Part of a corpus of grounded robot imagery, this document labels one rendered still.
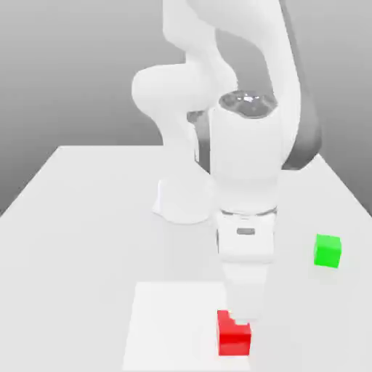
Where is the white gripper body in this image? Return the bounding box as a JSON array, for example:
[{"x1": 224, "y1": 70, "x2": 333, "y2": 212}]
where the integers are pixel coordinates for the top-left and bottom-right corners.
[{"x1": 220, "y1": 259, "x2": 273, "y2": 321}]

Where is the small red cube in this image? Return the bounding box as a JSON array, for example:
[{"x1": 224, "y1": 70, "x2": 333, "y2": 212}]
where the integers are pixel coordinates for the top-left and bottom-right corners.
[{"x1": 217, "y1": 310, "x2": 251, "y2": 357}]

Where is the small green cube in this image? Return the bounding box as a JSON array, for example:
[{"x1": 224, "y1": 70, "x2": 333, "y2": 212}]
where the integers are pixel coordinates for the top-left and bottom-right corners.
[{"x1": 313, "y1": 233, "x2": 342, "y2": 269}]

